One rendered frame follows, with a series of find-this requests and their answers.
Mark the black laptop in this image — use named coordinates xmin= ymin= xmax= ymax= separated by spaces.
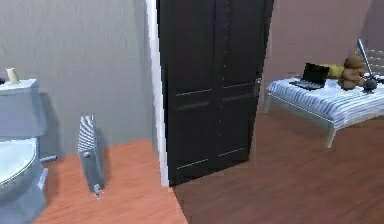
xmin=288 ymin=62 xmax=331 ymax=92

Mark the white toilet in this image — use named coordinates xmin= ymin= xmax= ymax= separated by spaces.
xmin=0 ymin=78 xmax=58 ymax=224

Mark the dark door handle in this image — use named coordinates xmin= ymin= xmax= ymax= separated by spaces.
xmin=253 ymin=77 xmax=262 ymax=99

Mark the bed with striped cover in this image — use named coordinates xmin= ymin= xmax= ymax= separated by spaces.
xmin=263 ymin=48 xmax=384 ymax=150

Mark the yellow pillow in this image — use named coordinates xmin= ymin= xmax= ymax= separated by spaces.
xmin=320 ymin=63 xmax=346 ymax=80

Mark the grey desk lamp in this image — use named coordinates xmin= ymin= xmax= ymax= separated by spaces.
xmin=356 ymin=38 xmax=379 ymax=94

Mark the brown teddy bear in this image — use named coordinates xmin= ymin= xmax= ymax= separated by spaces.
xmin=337 ymin=53 xmax=368 ymax=91

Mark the dark brown room door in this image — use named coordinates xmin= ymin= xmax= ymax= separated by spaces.
xmin=155 ymin=0 xmax=275 ymax=187

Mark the cream toilet paper roll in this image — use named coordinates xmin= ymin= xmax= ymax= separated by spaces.
xmin=5 ymin=67 xmax=21 ymax=85

